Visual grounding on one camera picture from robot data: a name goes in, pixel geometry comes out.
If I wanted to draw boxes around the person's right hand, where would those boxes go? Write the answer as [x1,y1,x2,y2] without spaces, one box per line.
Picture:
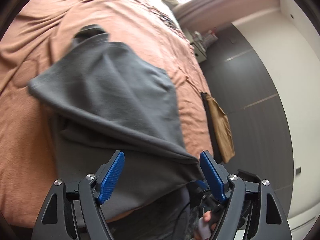
[194,210,219,239]

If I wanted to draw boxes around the orange blanket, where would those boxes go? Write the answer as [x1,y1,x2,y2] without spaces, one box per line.
[0,0,215,228]

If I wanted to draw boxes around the grey t-shirt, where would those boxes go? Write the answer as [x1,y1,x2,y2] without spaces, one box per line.
[27,24,208,224]

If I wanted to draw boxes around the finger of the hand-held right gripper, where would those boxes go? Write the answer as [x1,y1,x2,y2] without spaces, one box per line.
[192,179,209,193]

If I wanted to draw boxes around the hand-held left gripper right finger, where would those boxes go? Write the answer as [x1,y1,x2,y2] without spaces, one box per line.
[199,151,293,240]

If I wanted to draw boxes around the white nightstand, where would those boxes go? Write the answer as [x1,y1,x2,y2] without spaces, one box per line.
[189,30,219,63]

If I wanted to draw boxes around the pink curtain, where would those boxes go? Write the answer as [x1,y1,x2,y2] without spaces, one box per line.
[172,0,279,29]

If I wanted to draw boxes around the black folded garment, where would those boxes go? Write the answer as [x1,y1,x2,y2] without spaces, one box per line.
[200,91,225,163]

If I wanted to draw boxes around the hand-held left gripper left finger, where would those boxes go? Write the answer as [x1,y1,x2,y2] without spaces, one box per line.
[31,150,125,240]

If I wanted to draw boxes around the brown folded garment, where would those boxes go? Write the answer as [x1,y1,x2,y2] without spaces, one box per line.
[206,95,236,164]

